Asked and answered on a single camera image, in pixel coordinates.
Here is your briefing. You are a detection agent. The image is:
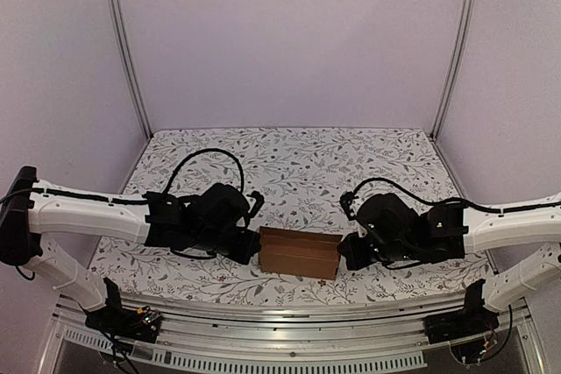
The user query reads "right aluminium frame post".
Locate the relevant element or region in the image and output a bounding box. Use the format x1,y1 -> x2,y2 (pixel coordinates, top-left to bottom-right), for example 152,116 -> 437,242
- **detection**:
430,0 -> 475,143

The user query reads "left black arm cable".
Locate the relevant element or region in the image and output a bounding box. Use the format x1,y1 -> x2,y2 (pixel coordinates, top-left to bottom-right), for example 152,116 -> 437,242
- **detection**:
164,148 -> 245,200

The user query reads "left aluminium frame post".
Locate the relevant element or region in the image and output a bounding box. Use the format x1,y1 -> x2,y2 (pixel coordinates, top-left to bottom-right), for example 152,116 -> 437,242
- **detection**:
107,0 -> 153,140

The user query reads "aluminium front rail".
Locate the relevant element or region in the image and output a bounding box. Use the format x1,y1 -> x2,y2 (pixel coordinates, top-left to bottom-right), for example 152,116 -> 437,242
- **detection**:
37,290 -> 547,374

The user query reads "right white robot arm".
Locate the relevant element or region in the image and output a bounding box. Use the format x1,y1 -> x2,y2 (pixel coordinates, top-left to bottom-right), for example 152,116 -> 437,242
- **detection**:
337,192 -> 560,335

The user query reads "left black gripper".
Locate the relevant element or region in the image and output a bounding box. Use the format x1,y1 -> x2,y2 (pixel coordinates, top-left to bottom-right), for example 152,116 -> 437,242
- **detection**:
191,229 -> 261,268

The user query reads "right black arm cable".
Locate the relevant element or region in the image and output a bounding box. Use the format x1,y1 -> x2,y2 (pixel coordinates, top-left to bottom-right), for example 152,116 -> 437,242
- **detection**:
350,176 -> 561,214

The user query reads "aluminium frame post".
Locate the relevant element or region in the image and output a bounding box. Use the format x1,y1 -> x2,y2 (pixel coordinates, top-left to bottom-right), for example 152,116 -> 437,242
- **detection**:
430,0 -> 475,143
107,0 -> 153,140

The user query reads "brown cardboard paper box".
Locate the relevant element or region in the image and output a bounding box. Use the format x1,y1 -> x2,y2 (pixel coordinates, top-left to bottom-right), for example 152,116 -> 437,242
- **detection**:
259,227 -> 343,280

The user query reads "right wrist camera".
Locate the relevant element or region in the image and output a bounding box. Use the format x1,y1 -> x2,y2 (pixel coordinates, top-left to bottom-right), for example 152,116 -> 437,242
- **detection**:
339,191 -> 368,238

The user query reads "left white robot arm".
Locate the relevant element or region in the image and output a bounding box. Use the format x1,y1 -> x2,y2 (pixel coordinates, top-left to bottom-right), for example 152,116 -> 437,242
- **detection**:
1,166 -> 264,334

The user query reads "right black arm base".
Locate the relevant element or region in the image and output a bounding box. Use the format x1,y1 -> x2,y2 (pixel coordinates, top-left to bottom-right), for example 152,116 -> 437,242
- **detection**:
423,279 -> 499,365

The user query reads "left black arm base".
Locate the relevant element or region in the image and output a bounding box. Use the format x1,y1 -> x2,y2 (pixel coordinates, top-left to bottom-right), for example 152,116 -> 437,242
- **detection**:
84,278 -> 162,343

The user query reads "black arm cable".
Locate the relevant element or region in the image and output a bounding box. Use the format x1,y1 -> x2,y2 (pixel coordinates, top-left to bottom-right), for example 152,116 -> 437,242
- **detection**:
350,176 -> 561,214
164,148 -> 245,200

